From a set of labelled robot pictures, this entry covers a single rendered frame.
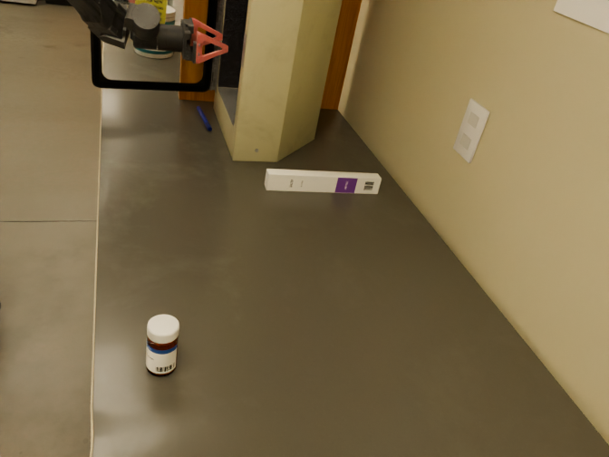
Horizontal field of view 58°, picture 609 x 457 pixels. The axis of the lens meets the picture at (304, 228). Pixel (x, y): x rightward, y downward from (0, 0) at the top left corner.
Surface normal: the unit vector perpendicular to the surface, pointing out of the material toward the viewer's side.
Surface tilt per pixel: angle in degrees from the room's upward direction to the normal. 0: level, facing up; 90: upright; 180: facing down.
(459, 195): 90
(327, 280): 0
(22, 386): 0
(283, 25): 90
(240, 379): 0
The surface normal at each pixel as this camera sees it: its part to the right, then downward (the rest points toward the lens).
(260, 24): 0.27, 0.56
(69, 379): 0.18, -0.83
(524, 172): -0.95, 0.01
